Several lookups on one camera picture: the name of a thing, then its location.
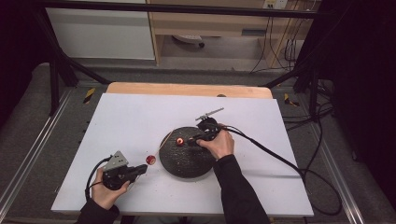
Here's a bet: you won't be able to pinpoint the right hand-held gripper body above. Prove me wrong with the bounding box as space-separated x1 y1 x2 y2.
194 106 226 145

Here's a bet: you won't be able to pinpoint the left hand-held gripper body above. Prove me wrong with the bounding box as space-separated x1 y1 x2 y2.
102 150 138 191

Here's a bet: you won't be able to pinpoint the black round plate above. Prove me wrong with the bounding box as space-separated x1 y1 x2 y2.
158 125 219 179

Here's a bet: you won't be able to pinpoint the thin bamboo skewer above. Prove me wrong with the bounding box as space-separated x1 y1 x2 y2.
129 131 175 191

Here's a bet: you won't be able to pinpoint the person's left hand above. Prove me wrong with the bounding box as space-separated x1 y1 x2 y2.
91 167 132 211

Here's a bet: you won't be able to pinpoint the person's right hand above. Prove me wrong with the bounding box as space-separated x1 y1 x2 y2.
196 123 235 161

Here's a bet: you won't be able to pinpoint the white board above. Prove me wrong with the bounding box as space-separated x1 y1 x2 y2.
50 92 315 217

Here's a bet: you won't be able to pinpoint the wooden table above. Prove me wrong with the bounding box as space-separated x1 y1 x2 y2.
106 81 274 100

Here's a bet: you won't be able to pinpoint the yellow black tape strip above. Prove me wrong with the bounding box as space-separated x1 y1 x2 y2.
283 92 301 107
82 87 97 105

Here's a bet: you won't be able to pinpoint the grey chair base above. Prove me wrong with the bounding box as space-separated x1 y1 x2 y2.
172 34 206 49

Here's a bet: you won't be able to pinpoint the wooden desk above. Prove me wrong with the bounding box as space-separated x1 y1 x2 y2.
146 0 319 68

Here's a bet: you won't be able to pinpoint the black metal stand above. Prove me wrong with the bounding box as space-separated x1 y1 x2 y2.
263 60 322 120
31 6 112 117

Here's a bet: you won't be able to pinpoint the white cabinet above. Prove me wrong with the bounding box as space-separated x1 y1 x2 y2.
45 0 156 61

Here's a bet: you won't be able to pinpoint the dark curtain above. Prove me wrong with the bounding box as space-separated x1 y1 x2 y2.
311 0 396 204
0 0 49 127

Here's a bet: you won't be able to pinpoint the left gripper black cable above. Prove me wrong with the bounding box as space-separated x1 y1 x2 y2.
84 156 113 203

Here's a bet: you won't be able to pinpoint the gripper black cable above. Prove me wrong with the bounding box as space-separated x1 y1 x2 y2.
218 124 344 217
84 156 113 203

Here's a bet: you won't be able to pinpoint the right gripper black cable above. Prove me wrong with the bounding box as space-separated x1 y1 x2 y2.
218 124 344 217

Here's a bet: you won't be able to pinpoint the aluminium rail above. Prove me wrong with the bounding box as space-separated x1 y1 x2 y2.
310 122 366 224
0 88 75 205

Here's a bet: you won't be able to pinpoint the hanging black cables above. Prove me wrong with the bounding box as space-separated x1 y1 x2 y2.
249 0 321 75

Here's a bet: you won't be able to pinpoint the black floor cables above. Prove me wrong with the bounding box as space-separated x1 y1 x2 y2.
281 78 336 133

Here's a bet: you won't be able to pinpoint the black horizontal frame bar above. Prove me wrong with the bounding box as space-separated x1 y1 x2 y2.
40 0 332 20

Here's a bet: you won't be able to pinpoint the white wall socket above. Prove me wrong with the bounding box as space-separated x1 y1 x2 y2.
262 0 290 10

